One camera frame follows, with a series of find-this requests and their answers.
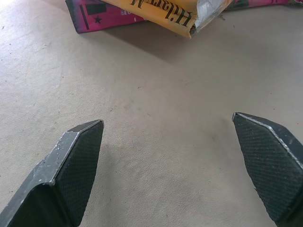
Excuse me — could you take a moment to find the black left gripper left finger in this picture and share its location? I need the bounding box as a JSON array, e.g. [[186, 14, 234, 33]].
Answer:
[[0, 119, 105, 227]]

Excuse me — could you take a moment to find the magenta and black book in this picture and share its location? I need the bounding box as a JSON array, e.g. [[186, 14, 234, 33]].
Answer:
[[65, 0, 303, 35]]

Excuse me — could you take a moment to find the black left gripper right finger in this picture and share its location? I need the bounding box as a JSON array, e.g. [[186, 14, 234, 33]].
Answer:
[[232, 112, 303, 227]]

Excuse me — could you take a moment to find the yellow book with black lettering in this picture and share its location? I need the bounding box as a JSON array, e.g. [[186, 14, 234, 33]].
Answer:
[[102, 0, 224, 40]]

